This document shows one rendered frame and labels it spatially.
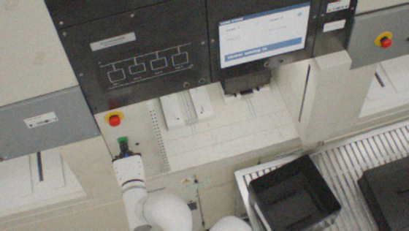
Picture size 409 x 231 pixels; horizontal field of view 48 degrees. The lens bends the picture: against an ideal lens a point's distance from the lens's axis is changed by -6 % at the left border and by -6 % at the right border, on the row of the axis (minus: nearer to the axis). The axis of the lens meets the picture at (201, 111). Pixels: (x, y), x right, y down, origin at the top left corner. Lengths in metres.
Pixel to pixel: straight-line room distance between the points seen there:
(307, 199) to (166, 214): 0.99
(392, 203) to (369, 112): 0.44
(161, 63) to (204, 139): 0.71
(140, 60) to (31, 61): 0.31
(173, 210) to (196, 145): 0.90
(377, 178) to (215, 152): 0.69
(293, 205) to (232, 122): 0.45
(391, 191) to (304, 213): 0.37
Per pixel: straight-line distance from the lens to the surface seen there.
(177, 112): 2.14
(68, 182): 2.14
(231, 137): 2.10
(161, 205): 1.24
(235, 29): 1.43
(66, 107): 1.53
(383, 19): 1.68
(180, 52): 1.44
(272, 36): 1.51
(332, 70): 1.69
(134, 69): 1.45
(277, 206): 2.07
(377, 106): 2.27
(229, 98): 2.17
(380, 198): 2.06
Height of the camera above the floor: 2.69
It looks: 57 degrees down
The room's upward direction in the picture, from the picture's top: 6 degrees counter-clockwise
